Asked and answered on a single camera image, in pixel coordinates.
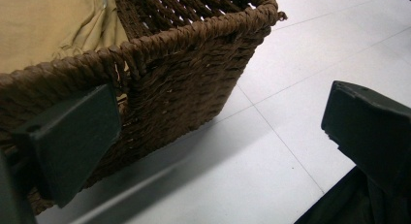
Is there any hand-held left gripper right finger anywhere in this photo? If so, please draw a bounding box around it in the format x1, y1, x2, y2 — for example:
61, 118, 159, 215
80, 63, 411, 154
321, 80, 411, 224

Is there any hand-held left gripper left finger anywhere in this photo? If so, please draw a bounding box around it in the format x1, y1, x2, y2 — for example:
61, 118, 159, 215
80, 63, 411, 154
11, 82, 122, 208

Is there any tan garment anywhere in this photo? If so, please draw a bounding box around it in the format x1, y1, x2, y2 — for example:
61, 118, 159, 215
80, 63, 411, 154
0, 0, 131, 104

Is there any brown woven basket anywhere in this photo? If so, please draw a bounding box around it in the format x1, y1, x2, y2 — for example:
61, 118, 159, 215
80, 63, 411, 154
0, 0, 289, 216

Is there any dark cloth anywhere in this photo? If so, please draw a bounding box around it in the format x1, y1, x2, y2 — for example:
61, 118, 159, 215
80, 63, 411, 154
294, 166, 389, 224

